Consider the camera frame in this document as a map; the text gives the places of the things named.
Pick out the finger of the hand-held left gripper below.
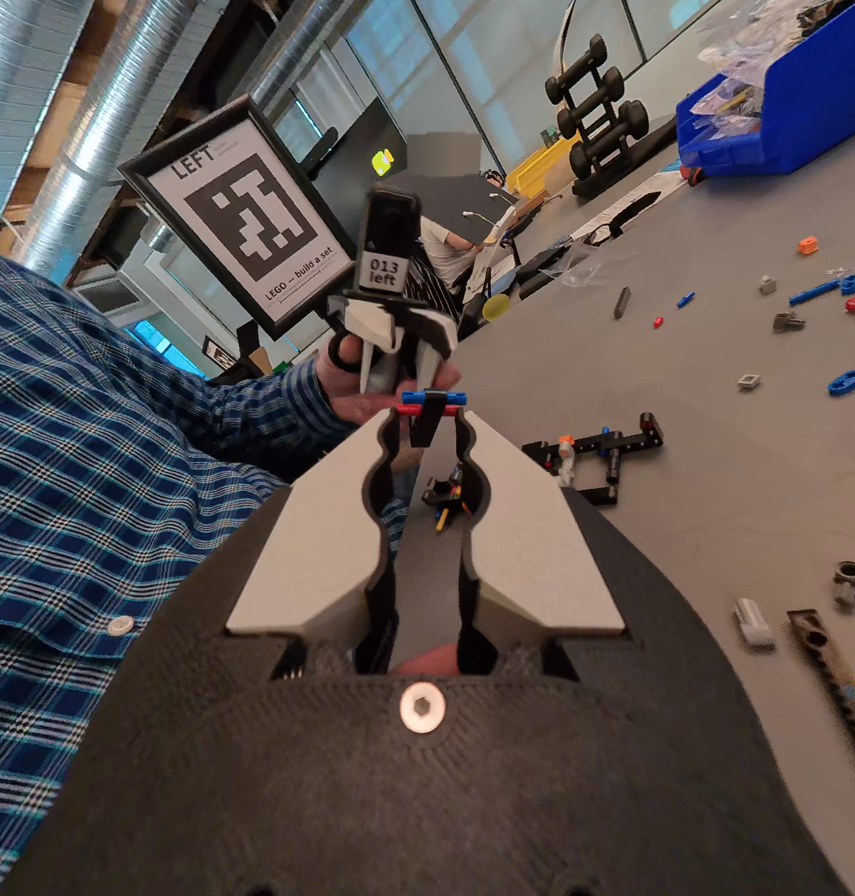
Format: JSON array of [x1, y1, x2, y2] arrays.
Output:
[[401, 308, 462, 385], [345, 302, 402, 395]]

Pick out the empty clear plastic bag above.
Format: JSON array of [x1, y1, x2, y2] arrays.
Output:
[[552, 244, 605, 289]]

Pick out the black strap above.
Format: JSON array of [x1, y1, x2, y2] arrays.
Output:
[[580, 191, 664, 247]]

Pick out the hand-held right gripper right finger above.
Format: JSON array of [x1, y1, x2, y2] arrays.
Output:
[[454, 408, 627, 674]]

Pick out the black toy piece with pins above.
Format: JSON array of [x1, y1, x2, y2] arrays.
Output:
[[398, 387, 469, 450]]

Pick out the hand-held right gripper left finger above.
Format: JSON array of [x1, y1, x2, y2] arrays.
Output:
[[224, 407, 400, 674]]

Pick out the blue parts bin with tag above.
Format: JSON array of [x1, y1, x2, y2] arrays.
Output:
[[675, 0, 855, 177]]

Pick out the yellow storage bin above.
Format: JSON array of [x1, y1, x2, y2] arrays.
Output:
[[504, 135, 584, 198]]

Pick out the black lego beam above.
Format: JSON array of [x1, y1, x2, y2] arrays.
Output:
[[786, 608, 855, 788]]

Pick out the black framed marker sign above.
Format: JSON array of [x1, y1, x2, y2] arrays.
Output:
[[117, 93, 360, 342]]

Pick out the silver ventilation duct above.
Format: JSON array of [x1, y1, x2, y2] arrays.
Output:
[[0, 0, 71, 239], [235, 0, 375, 123], [11, 0, 215, 281]]

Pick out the white printed sheet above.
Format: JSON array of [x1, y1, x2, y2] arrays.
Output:
[[567, 168, 688, 242]]

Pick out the black white striped panel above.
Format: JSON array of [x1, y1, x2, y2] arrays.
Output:
[[398, 255, 465, 323]]

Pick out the light grey toy tube connector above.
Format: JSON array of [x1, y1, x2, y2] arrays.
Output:
[[733, 598, 776, 650]]

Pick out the clear plastic parts bags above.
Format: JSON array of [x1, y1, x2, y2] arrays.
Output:
[[679, 0, 855, 141]]

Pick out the blue toy axle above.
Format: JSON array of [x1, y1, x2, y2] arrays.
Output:
[[788, 279, 842, 308]]

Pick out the person's left hand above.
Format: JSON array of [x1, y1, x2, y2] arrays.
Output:
[[315, 350, 465, 428]]

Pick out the black box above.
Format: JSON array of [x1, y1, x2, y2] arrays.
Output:
[[513, 244, 577, 302]]

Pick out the black toy car chassis assembly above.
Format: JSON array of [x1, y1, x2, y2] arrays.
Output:
[[419, 412, 666, 534]]

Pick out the black dumbbell rack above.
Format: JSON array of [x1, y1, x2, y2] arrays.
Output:
[[543, 34, 652, 202]]

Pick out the person's left forearm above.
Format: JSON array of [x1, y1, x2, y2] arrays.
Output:
[[182, 360, 361, 491]]

